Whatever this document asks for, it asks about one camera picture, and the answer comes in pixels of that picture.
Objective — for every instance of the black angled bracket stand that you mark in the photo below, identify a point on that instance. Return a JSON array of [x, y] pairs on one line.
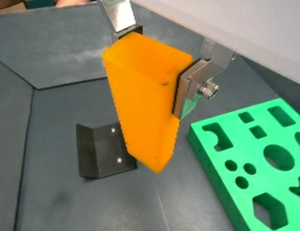
[[102, 152]]

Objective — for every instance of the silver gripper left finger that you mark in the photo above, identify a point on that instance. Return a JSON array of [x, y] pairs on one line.
[[120, 17]]

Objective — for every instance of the green shape sorter board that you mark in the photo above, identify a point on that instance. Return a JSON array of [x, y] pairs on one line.
[[249, 152]]

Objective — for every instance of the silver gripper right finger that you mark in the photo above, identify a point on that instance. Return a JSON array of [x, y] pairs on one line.
[[196, 79]]

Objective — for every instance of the orange rectangular block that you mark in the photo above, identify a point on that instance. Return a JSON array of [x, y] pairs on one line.
[[143, 69]]

